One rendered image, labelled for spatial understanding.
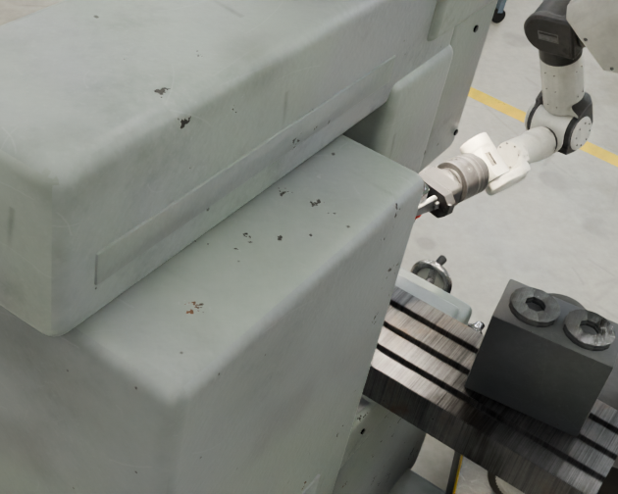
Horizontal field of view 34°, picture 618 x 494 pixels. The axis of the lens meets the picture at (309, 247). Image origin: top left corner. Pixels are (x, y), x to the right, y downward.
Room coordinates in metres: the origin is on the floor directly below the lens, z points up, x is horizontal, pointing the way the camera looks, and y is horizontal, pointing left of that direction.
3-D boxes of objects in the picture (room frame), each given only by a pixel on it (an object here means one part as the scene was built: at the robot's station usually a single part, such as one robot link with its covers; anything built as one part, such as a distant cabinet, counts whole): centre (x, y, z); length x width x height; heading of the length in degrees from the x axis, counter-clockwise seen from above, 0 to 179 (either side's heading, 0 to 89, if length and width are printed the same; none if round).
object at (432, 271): (1.93, -0.31, 0.64); 0.16 x 0.12 x 0.12; 154
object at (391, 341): (1.49, -0.06, 0.90); 1.24 x 0.23 x 0.08; 64
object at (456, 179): (1.65, -0.24, 1.13); 0.13 x 0.12 x 0.10; 50
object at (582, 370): (1.34, -0.46, 1.04); 0.22 x 0.12 x 0.20; 73
